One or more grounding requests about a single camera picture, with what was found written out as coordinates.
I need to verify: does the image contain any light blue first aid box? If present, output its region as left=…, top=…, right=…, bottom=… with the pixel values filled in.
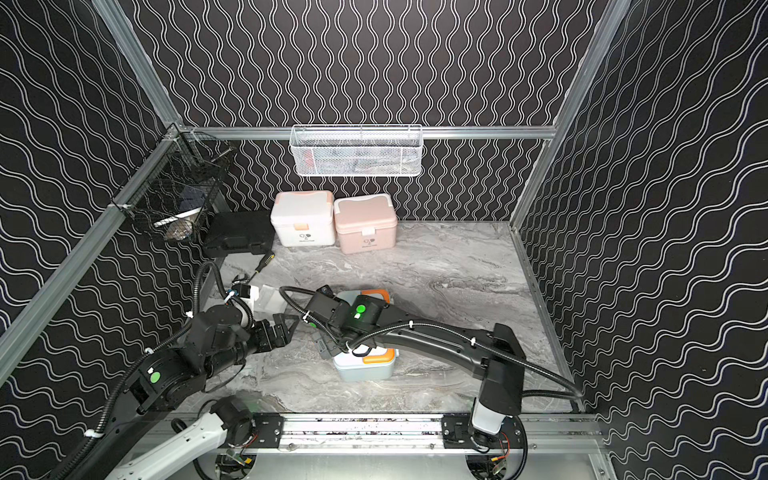
left=332, top=289, right=399, bottom=382

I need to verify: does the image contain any white first aid box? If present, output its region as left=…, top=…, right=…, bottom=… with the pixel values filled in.
left=270, top=190, right=336, bottom=247

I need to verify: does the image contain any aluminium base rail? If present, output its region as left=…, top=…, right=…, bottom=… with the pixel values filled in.
left=233, top=413, right=602, bottom=455

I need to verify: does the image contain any white wire wall basket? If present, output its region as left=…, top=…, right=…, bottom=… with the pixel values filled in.
left=289, top=124, right=424, bottom=177

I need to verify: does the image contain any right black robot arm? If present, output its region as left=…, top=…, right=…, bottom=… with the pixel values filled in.
left=279, top=286, right=583, bottom=436

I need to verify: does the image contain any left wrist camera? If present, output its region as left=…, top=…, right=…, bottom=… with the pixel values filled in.
left=224, top=282, right=258, bottom=327

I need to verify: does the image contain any black plastic tool case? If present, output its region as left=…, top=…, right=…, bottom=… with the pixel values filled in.
left=203, top=210, right=275, bottom=258

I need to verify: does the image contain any black wire wall basket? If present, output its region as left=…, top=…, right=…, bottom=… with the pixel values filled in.
left=116, top=124, right=235, bottom=243

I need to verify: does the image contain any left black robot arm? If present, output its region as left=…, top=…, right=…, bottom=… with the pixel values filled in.
left=46, top=261, right=298, bottom=479

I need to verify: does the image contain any pink first aid box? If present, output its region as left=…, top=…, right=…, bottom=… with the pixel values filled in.
left=334, top=193, right=398, bottom=255

